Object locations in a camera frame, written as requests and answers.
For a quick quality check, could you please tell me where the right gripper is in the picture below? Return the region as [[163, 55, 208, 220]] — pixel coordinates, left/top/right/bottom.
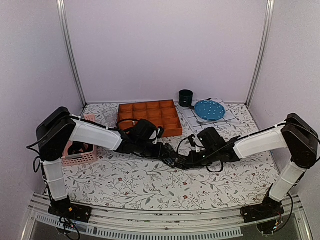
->
[[184, 147, 219, 169]]

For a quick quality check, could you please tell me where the white grid placemat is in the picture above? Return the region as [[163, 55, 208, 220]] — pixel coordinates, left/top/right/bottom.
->
[[176, 98, 240, 133]]

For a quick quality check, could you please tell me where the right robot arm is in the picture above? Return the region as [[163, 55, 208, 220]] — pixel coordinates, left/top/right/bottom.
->
[[184, 113, 320, 218]]

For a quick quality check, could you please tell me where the clear plastic cup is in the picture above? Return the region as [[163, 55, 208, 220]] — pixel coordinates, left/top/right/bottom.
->
[[100, 110, 117, 128]]

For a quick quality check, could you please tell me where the dark green mug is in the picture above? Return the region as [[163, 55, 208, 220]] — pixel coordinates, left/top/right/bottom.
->
[[178, 89, 193, 108]]

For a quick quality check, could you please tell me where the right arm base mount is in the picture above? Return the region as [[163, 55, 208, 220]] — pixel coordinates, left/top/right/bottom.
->
[[240, 202, 285, 223]]

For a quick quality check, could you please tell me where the dark floral tie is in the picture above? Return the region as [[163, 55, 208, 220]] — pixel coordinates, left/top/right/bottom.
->
[[159, 143, 188, 170]]

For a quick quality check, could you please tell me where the blue dotted plate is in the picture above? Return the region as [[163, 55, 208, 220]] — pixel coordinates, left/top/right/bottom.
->
[[194, 100, 226, 121]]

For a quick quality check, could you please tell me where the pink plastic basket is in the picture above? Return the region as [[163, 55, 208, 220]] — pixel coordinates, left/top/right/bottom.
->
[[61, 114, 98, 168]]

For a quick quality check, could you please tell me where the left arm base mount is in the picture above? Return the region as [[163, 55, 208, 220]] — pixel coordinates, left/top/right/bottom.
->
[[48, 202, 93, 223]]

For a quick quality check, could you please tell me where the silver fork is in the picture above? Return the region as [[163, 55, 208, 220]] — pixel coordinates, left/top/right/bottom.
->
[[196, 120, 232, 125]]

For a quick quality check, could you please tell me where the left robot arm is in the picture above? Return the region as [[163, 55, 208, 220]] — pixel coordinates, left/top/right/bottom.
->
[[36, 107, 164, 217]]

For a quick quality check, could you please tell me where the orange wooden compartment tray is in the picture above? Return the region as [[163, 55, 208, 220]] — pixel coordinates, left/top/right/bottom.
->
[[117, 100, 183, 138]]

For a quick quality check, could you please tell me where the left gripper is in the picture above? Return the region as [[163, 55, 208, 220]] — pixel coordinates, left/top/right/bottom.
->
[[135, 139, 170, 160]]

